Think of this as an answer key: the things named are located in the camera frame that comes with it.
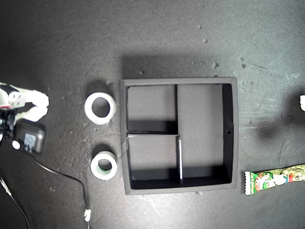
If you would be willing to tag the large white tape roll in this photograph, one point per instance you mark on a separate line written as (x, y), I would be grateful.
(88, 108)

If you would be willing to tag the green printed snack bar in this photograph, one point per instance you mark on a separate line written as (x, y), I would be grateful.
(262, 180)

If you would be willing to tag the black tray with wells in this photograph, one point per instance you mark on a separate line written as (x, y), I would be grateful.
(200, 124)

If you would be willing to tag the small white tape roll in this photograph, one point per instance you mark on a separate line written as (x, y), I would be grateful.
(94, 167)

